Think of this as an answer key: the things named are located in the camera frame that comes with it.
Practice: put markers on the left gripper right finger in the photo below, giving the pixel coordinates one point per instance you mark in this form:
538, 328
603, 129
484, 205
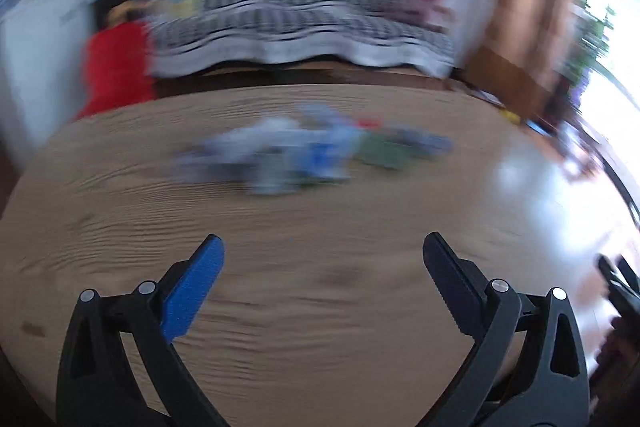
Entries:
527, 365

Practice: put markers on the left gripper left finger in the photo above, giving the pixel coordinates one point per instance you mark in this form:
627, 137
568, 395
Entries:
96, 386

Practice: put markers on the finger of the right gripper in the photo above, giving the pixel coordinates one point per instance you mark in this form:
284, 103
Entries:
623, 286

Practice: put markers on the blue white snack wrapper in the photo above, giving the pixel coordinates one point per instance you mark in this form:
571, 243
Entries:
275, 155

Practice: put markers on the potted green plant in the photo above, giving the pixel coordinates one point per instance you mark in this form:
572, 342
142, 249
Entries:
600, 48

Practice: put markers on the brown curtain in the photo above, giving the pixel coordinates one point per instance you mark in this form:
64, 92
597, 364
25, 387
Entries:
523, 44

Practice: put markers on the red plastic chair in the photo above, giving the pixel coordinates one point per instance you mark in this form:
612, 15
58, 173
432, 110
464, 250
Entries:
116, 69

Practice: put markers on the small red toy piece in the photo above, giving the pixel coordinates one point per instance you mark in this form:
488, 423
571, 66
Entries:
369, 124

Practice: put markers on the white cabinet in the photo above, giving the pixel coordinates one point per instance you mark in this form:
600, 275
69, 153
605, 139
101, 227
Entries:
42, 51

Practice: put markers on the pink cartoon pillow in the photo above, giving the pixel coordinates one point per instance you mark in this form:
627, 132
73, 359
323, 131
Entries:
425, 4

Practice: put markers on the black white striped sofa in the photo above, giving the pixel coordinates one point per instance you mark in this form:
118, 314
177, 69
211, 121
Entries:
194, 35

